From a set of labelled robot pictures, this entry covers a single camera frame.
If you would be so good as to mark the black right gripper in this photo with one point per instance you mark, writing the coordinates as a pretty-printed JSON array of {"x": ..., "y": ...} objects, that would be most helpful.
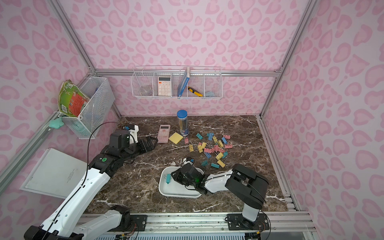
[{"x": 176, "y": 175}]

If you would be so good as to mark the teal binder clip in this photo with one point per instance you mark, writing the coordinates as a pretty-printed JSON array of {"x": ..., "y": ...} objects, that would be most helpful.
[{"x": 168, "y": 178}]

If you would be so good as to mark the yellow utility knife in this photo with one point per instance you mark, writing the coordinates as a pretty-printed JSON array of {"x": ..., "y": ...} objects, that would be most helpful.
[{"x": 195, "y": 92}]

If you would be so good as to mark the green snack bag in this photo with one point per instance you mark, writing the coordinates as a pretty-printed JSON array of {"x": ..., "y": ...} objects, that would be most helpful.
[{"x": 71, "y": 99}]

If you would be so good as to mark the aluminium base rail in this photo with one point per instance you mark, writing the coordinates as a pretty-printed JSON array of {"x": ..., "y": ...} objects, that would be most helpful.
[{"x": 206, "y": 222}]

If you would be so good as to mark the pink calculator on table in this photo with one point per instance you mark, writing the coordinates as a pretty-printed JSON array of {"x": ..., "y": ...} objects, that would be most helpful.
[{"x": 163, "y": 134}]

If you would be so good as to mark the white storage tray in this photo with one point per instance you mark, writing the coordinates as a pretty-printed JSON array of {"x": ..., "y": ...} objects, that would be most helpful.
[{"x": 174, "y": 189}]

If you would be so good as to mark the white calculator in shelf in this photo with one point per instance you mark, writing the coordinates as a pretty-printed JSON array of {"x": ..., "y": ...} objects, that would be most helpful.
[{"x": 165, "y": 86}]

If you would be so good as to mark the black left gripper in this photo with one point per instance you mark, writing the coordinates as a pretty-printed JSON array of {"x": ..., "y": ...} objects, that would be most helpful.
[{"x": 146, "y": 144}]

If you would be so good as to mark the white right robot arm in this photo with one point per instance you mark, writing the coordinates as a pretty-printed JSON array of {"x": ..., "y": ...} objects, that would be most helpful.
[{"x": 247, "y": 185}]

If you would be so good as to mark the yellow sticky note pad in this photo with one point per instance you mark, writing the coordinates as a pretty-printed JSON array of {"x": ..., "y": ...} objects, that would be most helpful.
[{"x": 175, "y": 138}]

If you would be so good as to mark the white paper board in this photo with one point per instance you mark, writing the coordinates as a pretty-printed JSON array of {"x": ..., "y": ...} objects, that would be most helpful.
[{"x": 56, "y": 174}]

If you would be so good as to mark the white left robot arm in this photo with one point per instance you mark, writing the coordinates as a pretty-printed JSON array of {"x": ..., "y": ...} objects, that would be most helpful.
[{"x": 62, "y": 223}]

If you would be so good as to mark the white wire wall shelf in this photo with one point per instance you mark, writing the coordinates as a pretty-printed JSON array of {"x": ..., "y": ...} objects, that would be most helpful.
[{"x": 209, "y": 82}]

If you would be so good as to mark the blue book in shelf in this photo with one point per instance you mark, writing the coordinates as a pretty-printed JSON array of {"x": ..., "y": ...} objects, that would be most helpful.
[{"x": 184, "y": 82}]

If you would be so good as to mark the blue lid pencil tube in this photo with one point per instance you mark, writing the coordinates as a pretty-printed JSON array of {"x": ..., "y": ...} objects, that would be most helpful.
[{"x": 182, "y": 116}]

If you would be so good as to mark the white mesh wall basket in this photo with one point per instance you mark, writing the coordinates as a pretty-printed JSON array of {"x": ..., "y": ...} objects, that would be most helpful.
[{"x": 99, "y": 91}]

